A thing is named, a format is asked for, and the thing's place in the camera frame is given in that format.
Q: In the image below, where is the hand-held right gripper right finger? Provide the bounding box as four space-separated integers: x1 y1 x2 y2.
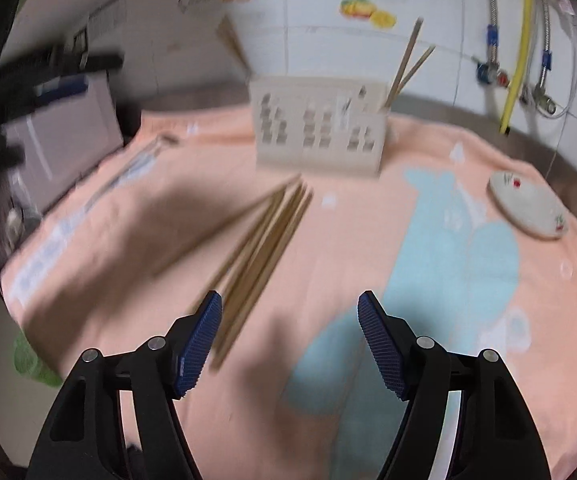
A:
357 290 552 480

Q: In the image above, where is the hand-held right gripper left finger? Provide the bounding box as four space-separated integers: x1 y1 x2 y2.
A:
27 290 223 480

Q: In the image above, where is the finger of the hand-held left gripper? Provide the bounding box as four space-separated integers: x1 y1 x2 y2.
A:
0 50 124 83
3 75 92 121

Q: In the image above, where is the bundle of wooden chopsticks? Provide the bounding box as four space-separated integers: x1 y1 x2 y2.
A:
153 14 314 371

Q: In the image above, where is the cream plastic utensil holder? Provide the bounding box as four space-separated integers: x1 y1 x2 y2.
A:
247 76 390 178

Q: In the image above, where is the white microwave oven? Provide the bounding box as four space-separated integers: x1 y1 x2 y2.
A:
3 72 125 216

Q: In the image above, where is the orange printed towel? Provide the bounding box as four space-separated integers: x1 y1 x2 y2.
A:
0 105 577 480

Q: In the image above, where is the green plate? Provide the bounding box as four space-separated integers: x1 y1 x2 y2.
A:
13 330 62 388

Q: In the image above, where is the white floral dish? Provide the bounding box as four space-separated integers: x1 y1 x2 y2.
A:
489 170 569 240

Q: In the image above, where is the metal water valve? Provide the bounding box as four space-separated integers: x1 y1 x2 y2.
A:
521 85 558 116

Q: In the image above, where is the wall label sticker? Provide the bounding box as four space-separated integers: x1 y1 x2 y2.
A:
86 0 129 43

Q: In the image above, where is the metal long-handled spoon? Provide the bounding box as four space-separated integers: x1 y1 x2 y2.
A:
83 134 179 211

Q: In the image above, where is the red-handled water valve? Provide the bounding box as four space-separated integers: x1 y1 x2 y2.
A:
476 57 512 88

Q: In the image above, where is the yellow gas hose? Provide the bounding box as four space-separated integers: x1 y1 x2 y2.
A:
499 0 539 133

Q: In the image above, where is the thin white hose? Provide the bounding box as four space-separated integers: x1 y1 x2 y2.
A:
543 0 577 120

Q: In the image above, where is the metal flexible hose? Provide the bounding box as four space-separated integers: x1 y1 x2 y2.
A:
483 0 499 61
539 0 554 91

